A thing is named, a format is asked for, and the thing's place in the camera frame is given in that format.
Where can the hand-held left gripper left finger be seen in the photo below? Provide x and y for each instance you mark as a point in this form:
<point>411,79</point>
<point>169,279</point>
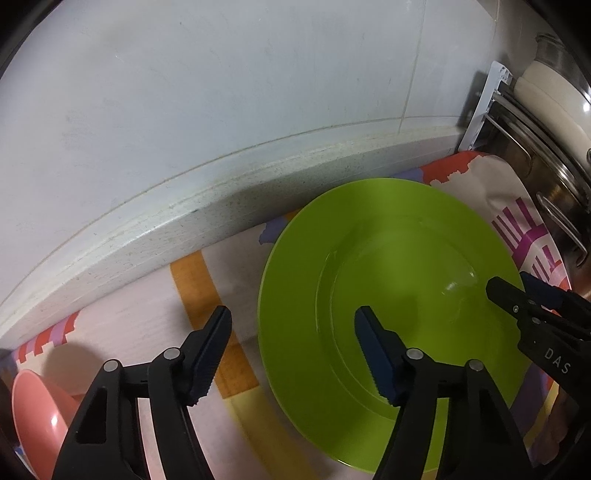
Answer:
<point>205,369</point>

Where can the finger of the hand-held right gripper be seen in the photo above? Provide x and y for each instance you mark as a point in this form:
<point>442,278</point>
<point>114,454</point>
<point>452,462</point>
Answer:
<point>508,300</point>
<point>538,288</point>

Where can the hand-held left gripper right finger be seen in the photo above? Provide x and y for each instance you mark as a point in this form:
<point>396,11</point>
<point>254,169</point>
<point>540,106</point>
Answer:
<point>375,353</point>

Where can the green plate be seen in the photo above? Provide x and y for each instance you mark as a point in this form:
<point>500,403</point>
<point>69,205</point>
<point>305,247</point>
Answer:
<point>392,249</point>

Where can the colourful patterned table mat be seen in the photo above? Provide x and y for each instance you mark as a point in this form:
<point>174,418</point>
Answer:
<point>138,318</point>

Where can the metal dish rack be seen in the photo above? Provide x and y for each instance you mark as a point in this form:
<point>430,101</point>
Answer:
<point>545,180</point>

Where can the pink bowl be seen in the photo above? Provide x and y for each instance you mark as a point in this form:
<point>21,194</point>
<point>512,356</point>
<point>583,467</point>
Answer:
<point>37,415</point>

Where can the white pot shelf rack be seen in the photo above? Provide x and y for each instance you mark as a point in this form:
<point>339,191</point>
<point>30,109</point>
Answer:
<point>485,106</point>

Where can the white pot with steel lid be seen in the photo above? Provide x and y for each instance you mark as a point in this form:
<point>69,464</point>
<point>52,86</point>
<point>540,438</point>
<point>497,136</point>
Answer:
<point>554,99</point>

